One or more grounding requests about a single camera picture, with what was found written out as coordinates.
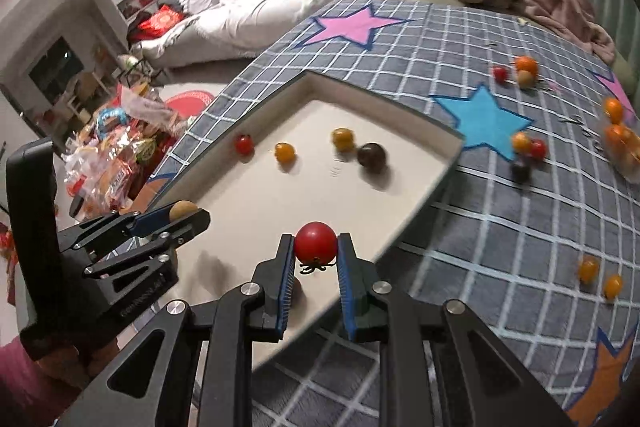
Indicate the small orange cherry tomato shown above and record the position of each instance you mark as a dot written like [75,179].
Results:
[520,141]

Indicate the brown green fruit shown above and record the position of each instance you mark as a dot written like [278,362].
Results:
[184,209]
[525,80]

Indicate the pile of snack packets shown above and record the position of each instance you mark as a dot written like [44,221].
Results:
[115,147]

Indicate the person's left forearm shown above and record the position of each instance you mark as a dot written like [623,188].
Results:
[25,387]

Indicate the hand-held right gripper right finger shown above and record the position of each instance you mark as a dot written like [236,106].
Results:
[346,292]

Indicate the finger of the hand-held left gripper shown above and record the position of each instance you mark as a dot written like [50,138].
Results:
[187,229]
[152,221]

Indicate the patterned red cushion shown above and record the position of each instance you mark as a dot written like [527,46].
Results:
[160,22]

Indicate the orange fruit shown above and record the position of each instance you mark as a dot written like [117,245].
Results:
[621,140]
[613,109]

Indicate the clear glass bowl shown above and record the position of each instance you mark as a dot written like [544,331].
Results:
[631,169]

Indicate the white shallow tray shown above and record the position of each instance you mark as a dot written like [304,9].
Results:
[350,207]

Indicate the small red cherry tomato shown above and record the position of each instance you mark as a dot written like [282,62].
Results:
[500,73]
[538,149]
[244,144]

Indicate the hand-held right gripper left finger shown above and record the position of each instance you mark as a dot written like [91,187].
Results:
[286,287]

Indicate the yellow cherry tomato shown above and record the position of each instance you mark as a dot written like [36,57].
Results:
[343,139]
[284,152]

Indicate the grey checked star tablecloth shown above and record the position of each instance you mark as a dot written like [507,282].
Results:
[500,232]

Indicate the dark purple tomato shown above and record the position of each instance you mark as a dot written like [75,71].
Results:
[371,155]
[520,170]

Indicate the red round rug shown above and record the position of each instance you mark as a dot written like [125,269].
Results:
[192,103]

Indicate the person's left hand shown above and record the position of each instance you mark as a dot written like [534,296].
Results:
[85,359]

